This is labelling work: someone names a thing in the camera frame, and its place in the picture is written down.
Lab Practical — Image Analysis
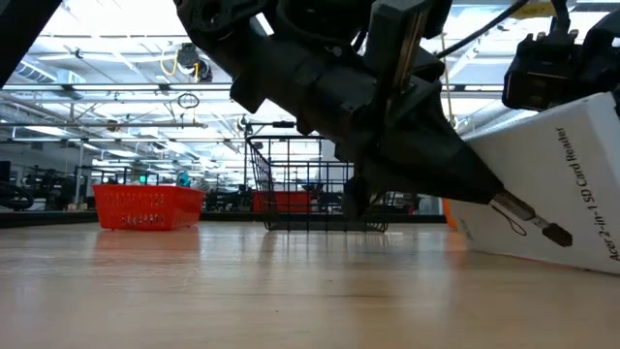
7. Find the yellow hanging power cord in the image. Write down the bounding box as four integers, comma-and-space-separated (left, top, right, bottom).
439, 31, 459, 130

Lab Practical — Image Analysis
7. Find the red plastic basket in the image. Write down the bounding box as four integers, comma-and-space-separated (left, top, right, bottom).
92, 183, 206, 232

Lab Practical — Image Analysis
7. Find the black robot workstation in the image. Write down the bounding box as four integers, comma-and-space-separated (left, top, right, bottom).
0, 159, 93, 213

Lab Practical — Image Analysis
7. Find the black ceiling cable reel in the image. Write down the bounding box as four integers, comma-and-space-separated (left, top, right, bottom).
174, 42, 214, 83

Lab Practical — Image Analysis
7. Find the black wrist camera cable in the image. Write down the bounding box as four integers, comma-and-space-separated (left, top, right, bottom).
433, 0, 532, 60
549, 0, 580, 48

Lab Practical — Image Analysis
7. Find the black metal railing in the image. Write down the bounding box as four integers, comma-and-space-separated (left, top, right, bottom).
75, 166, 161, 188

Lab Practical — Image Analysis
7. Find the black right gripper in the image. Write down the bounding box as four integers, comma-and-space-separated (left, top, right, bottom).
579, 18, 620, 118

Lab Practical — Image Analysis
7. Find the black wire basket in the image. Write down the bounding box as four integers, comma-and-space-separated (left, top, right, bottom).
245, 135, 403, 233

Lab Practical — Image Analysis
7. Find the red storage crate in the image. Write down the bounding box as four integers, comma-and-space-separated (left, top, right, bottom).
251, 190, 312, 214

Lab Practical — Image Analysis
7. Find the white card reader box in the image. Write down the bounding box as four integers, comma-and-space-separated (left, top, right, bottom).
448, 91, 620, 277

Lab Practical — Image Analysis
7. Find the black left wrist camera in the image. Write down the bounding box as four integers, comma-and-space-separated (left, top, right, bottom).
411, 46, 447, 106

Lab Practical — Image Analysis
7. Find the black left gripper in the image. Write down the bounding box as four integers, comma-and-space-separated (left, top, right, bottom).
230, 0, 505, 220

